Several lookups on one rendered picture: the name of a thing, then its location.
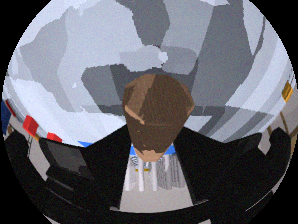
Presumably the brown-handled metal rod tool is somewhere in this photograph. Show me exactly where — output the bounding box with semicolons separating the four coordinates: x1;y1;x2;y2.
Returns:
122;73;194;167

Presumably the red block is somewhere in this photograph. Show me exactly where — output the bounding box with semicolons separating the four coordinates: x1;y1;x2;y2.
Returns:
47;132;63;143
23;116;39;137

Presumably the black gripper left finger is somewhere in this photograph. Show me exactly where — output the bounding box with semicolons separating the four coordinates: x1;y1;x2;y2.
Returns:
39;124;132;210

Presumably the blue flat strip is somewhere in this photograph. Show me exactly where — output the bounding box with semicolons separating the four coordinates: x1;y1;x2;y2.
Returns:
78;141;176;156

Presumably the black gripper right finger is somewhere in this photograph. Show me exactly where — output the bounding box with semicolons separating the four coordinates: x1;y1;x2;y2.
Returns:
173;127;262;205

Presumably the hammer with wooden handle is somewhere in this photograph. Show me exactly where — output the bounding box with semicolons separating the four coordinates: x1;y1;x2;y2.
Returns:
31;133;41;141

